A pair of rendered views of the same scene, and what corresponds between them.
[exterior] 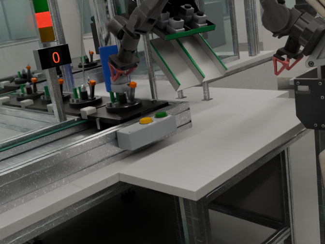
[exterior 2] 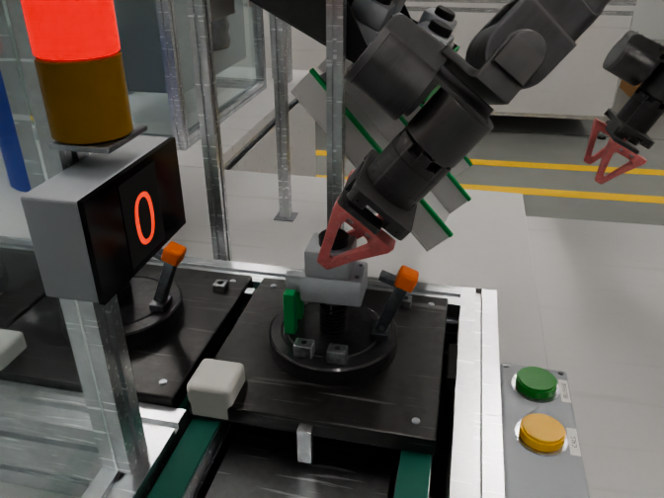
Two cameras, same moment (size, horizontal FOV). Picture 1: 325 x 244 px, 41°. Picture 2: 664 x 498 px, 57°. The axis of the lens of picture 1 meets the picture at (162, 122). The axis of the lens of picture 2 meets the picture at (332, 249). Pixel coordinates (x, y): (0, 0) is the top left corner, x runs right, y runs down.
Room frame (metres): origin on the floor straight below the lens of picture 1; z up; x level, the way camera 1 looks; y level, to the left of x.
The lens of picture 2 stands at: (1.16, 0.45, 1.38)
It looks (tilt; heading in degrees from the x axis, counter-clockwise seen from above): 28 degrees down; 325
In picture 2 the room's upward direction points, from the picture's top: straight up
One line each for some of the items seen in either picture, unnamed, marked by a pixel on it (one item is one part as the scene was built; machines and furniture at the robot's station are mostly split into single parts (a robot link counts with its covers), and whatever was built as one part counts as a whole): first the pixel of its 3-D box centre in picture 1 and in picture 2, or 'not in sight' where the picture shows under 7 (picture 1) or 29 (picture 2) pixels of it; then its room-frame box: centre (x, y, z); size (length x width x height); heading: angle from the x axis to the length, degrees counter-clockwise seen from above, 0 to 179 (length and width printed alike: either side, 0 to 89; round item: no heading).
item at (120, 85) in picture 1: (118, 82); (324, 263); (1.60, 0.14, 1.07); 0.08 x 0.04 x 0.07; 43
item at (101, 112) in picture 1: (124, 110); (333, 350); (1.60, 0.14, 0.96); 0.24 x 0.24 x 0.02; 42
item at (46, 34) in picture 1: (46, 34); (85, 94); (1.56, 0.36, 1.29); 0.05 x 0.05 x 0.05
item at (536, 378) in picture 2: (160, 115); (536, 385); (1.43, 0.00, 0.96); 0.04 x 0.04 x 0.02
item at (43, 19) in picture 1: (43, 19); (69, 9); (1.56, 0.36, 1.34); 0.05 x 0.05 x 0.05
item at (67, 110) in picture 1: (83, 94); (116, 285); (1.78, 0.31, 1.01); 0.24 x 0.24 x 0.13; 42
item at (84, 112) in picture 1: (88, 113); (216, 388); (1.60, 0.27, 0.97); 0.05 x 0.05 x 0.04; 42
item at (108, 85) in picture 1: (115, 68); not in sight; (2.59, 0.23, 1.00); 0.16 x 0.16 x 0.27
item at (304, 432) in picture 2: (98, 123); (305, 443); (1.51, 0.23, 0.95); 0.01 x 0.01 x 0.04; 42
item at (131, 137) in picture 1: (147, 130); (536, 458); (1.38, 0.05, 0.93); 0.21 x 0.07 x 0.06; 132
